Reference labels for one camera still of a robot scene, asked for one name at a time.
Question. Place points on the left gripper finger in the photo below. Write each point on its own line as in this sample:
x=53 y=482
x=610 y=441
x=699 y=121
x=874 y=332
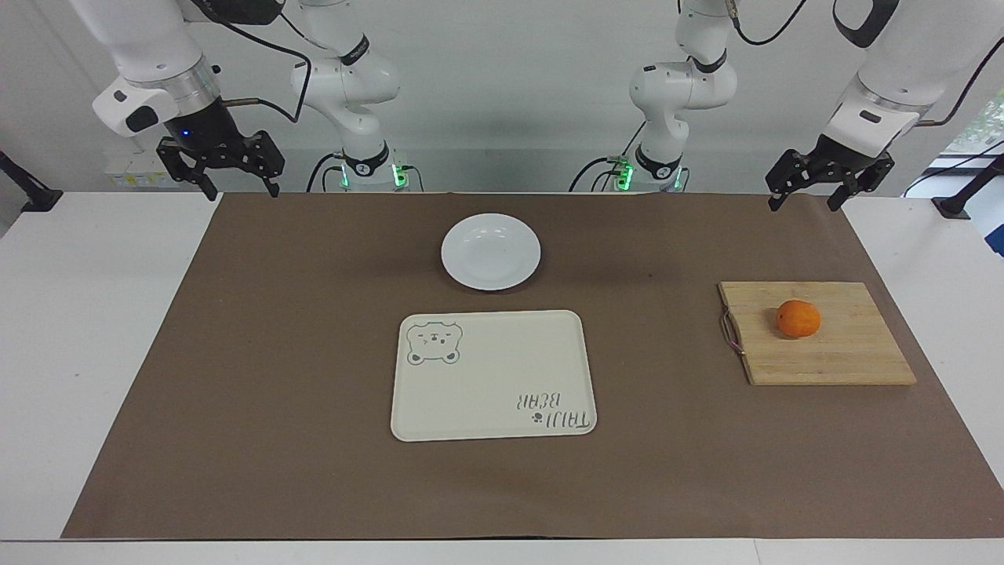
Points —
x=867 y=179
x=791 y=171

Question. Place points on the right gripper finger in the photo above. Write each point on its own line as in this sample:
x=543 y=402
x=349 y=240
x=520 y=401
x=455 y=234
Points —
x=182 y=163
x=265 y=153

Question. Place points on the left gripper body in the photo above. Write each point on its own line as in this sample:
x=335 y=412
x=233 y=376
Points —
x=851 y=161

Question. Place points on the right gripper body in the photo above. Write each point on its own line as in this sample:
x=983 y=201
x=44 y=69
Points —
x=202 y=127

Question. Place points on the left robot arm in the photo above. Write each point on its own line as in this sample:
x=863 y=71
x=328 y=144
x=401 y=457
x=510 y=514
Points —
x=925 y=47

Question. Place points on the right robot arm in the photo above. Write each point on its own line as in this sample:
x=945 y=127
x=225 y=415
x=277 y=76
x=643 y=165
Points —
x=153 y=43

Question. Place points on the orange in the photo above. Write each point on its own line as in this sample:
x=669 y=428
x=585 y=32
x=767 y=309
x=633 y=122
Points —
x=798 y=319

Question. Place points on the white round plate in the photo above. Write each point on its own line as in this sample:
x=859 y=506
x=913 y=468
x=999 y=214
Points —
x=491 y=253

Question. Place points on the black stand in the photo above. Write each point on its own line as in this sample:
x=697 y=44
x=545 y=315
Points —
x=961 y=200
x=30 y=192

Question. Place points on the wooden cutting board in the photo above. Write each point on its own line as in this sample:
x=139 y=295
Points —
x=847 y=353

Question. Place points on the cream tray with bear print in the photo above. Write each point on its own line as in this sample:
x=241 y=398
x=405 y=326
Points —
x=494 y=377

